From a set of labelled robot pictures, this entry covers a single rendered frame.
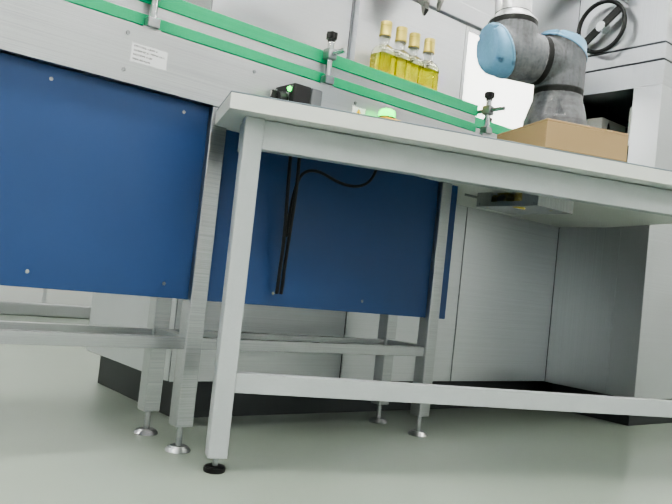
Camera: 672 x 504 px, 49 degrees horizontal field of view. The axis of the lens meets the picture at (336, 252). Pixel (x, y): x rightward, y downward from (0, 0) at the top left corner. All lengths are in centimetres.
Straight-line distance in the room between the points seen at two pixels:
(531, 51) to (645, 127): 122
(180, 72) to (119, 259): 41
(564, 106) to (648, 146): 115
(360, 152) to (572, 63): 57
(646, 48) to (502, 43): 134
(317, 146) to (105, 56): 45
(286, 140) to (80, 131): 40
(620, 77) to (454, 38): 75
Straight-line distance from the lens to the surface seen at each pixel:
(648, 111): 295
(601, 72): 310
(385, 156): 158
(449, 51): 256
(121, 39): 158
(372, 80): 195
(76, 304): 497
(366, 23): 232
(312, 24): 223
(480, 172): 167
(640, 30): 307
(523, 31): 179
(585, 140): 177
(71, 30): 155
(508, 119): 277
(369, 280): 192
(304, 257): 179
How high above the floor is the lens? 40
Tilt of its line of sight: 2 degrees up
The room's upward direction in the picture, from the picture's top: 6 degrees clockwise
